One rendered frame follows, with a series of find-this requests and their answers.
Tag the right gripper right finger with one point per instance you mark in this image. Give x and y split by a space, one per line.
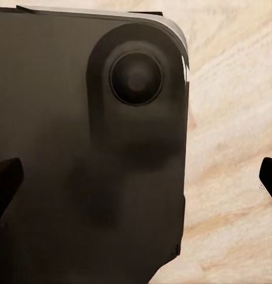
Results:
266 174

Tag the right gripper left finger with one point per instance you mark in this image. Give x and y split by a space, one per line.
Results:
11 178

